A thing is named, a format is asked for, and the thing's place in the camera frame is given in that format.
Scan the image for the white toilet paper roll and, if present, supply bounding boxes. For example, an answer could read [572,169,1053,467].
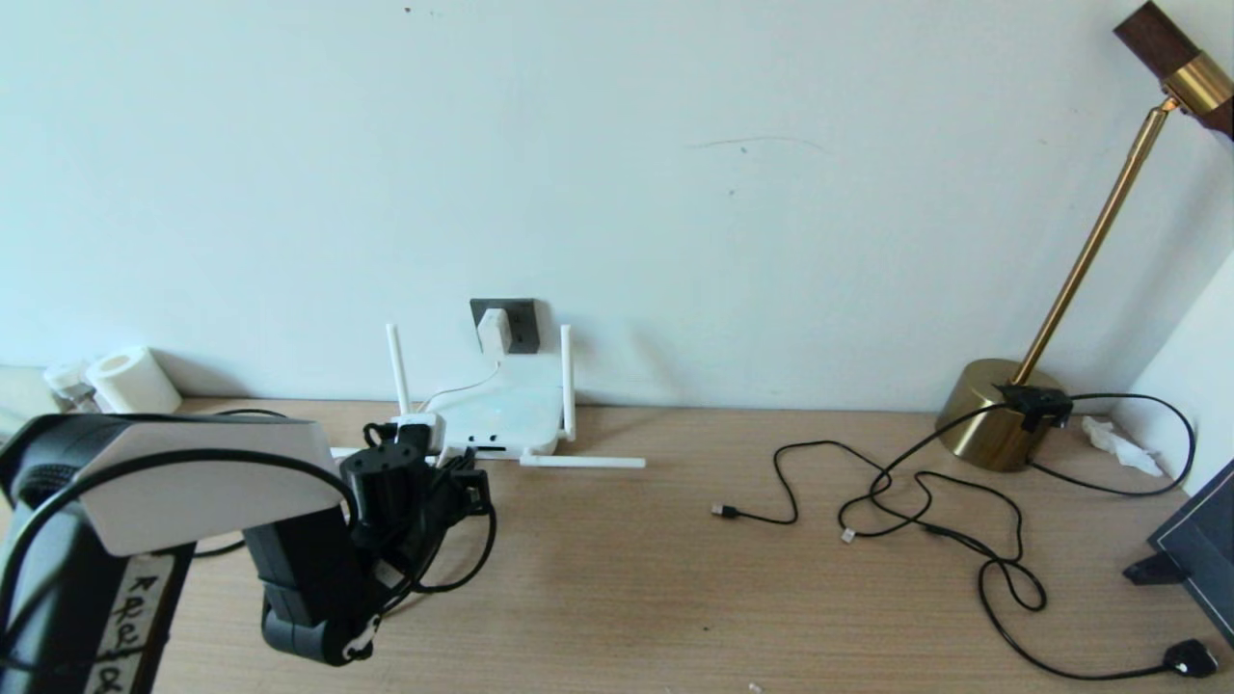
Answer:
[87,347,184,415]

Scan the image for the grey wall socket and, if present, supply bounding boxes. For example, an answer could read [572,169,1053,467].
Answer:
[469,298,539,356]

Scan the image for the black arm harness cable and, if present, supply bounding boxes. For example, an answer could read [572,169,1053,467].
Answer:
[0,448,360,666]

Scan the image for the white router with antennas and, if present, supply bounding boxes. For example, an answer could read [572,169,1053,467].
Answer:
[328,324,647,470]

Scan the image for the thin white adapter cable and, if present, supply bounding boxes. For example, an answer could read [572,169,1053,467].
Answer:
[419,355,504,417]

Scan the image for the black USB cable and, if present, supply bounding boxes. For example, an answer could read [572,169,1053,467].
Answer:
[711,440,1049,614]

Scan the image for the black cable with silver tip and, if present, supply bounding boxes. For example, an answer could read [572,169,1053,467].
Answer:
[839,470,1023,570]

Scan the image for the crumpled white tissue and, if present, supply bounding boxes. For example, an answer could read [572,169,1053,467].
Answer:
[1080,414,1165,478]

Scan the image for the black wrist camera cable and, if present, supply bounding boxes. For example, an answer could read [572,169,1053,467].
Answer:
[362,422,498,595]

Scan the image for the black clip on lamp base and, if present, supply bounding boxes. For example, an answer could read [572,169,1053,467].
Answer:
[993,384,1074,433]

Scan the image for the black clip stand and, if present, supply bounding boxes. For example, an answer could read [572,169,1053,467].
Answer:
[1123,554,1187,587]

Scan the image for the small clear jar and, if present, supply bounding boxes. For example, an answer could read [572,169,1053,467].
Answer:
[43,359,97,414]

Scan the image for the brass desk lamp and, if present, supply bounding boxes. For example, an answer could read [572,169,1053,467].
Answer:
[935,0,1234,473]

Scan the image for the black lamp power cable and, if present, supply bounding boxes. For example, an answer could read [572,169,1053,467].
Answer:
[837,390,1218,681]

